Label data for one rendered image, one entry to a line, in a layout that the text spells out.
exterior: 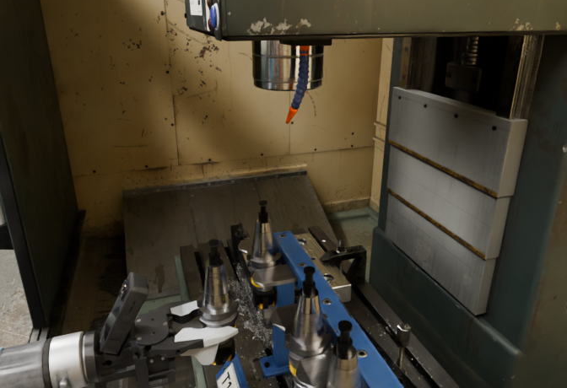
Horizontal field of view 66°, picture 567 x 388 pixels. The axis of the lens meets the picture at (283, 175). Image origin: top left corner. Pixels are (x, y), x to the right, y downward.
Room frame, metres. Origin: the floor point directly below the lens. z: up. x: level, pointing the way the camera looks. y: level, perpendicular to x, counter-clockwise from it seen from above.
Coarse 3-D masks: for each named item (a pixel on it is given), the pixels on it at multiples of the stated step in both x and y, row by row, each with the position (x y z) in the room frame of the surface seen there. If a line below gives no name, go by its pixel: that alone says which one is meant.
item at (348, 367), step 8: (336, 344) 0.38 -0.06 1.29; (336, 352) 0.37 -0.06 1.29; (336, 360) 0.37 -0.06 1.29; (344, 360) 0.36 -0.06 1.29; (352, 360) 0.36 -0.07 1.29; (336, 368) 0.36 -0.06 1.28; (344, 368) 0.36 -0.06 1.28; (352, 368) 0.36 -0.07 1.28; (328, 376) 0.37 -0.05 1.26; (336, 376) 0.36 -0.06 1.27; (344, 376) 0.36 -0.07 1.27; (352, 376) 0.36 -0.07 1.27; (328, 384) 0.37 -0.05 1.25; (336, 384) 0.36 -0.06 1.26; (344, 384) 0.36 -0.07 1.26; (352, 384) 0.36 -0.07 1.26; (360, 384) 0.37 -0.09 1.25
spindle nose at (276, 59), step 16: (256, 48) 0.96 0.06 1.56; (272, 48) 0.93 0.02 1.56; (288, 48) 0.92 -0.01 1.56; (320, 48) 0.96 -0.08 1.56; (256, 64) 0.96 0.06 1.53; (272, 64) 0.93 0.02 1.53; (288, 64) 0.92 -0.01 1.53; (320, 64) 0.96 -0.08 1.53; (256, 80) 0.97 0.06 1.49; (272, 80) 0.93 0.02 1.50; (288, 80) 0.92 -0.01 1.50; (320, 80) 0.97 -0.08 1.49
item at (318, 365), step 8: (328, 352) 0.46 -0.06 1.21; (304, 360) 0.44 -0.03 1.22; (312, 360) 0.44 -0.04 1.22; (320, 360) 0.44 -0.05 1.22; (328, 360) 0.44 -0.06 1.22; (304, 368) 0.43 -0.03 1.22; (312, 368) 0.43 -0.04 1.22; (320, 368) 0.43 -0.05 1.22; (328, 368) 0.43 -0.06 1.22; (296, 376) 0.42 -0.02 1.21; (304, 376) 0.42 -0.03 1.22; (312, 376) 0.41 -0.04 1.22; (320, 376) 0.41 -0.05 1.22; (304, 384) 0.41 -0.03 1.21; (312, 384) 0.40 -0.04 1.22; (320, 384) 0.40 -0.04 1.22
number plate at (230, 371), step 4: (232, 364) 0.70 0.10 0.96; (228, 368) 0.70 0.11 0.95; (232, 368) 0.69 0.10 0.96; (224, 372) 0.70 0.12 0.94; (228, 372) 0.69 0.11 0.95; (232, 372) 0.68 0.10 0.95; (224, 376) 0.69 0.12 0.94; (228, 376) 0.68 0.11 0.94; (232, 376) 0.68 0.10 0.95; (236, 376) 0.67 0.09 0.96; (220, 380) 0.69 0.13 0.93; (224, 380) 0.68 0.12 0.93; (228, 380) 0.67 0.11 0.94; (232, 380) 0.67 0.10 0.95; (236, 380) 0.66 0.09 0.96; (220, 384) 0.68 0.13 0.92; (224, 384) 0.67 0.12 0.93; (228, 384) 0.67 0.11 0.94; (232, 384) 0.66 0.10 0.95; (236, 384) 0.65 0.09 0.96
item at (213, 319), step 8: (200, 296) 0.56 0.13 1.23; (232, 296) 0.57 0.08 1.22; (200, 304) 0.55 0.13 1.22; (232, 304) 0.54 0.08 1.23; (200, 312) 0.53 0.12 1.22; (208, 312) 0.52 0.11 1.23; (216, 312) 0.52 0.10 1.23; (224, 312) 0.52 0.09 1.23; (232, 312) 0.53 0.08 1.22; (200, 320) 0.53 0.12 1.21; (208, 320) 0.53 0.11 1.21; (216, 320) 0.52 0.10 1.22; (224, 320) 0.53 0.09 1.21; (232, 320) 0.53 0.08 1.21
